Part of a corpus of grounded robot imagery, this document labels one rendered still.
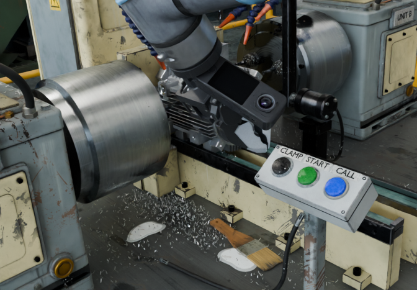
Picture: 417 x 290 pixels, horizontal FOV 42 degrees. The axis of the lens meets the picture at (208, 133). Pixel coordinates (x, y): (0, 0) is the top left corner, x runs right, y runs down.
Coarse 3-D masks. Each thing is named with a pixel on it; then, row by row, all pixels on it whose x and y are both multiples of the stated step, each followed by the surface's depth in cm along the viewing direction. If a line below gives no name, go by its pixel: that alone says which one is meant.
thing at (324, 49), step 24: (264, 24) 136; (312, 24) 136; (336, 24) 140; (240, 48) 145; (264, 48) 138; (312, 48) 131; (336, 48) 137; (264, 72) 130; (312, 72) 131; (336, 72) 138
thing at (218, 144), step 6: (162, 72) 127; (168, 72) 127; (252, 72) 122; (258, 72) 122; (162, 78) 126; (258, 78) 122; (216, 138) 119; (210, 144) 120; (216, 144) 119; (222, 144) 120
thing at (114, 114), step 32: (128, 64) 107; (64, 96) 97; (96, 96) 97; (128, 96) 100; (64, 128) 94; (96, 128) 95; (128, 128) 99; (160, 128) 103; (96, 160) 96; (128, 160) 100; (160, 160) 107; (96, 192) 100
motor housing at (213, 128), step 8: (176, 88) 122; (184, 88) 122; (160, 96) 127; (168, 96) 124; (176, 96) 124; (168, 112) 125; (176, 112) 124; (184, 112) 121; (176, 120) 125; (184, 120) 122; (192, 120) 119; (200, 120) 117; (176, 128) 126; (184, 128) 124; (192, 128) 120; (200, 128) 118; (208, 128) 117; (216, 128) 131; (208, 136) 118; (216, 136) 118; (232, 144) 122
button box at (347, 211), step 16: (272, 160) 86; (304, 160) 83; (320, 160) 81; (256, 176) 85; (272, 176) 84; (288, 176) 82; (320, 176) 80; (336, 176) 78; (352, 176) 77; (368, 176) 76; (272, 192) 85; (288, 192) 81; (304, 192) 79; (320, 192) 78; (352, 192) 75; (368, 192) 76; (304, 208) 82; (320, 208) 77; (336, 208) 75; (352, 208) 75; (368, 208) 78; (336, 224) 78; (352, 224) 76
